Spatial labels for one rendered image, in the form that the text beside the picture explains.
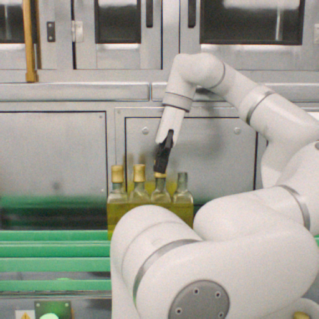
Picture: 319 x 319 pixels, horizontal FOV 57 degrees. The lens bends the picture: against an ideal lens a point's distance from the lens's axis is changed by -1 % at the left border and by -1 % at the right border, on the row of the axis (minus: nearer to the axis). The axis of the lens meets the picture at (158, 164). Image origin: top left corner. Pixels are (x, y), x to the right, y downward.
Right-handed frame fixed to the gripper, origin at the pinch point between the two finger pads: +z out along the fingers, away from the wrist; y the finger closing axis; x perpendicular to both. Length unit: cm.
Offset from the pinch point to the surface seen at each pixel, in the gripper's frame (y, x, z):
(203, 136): -12.3, 11.6, -9.8
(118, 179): 1.9, -9.7, 6.5
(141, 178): 1.4, -4.1, 4.8
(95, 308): 15.4, -7.3, 34.6
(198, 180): -12.4, 14.0, 3.9
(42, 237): -3.6, -27.0, 29.6
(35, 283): 13.4, -22.2, 32.8
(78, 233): -3.4, -17.2, 25.9
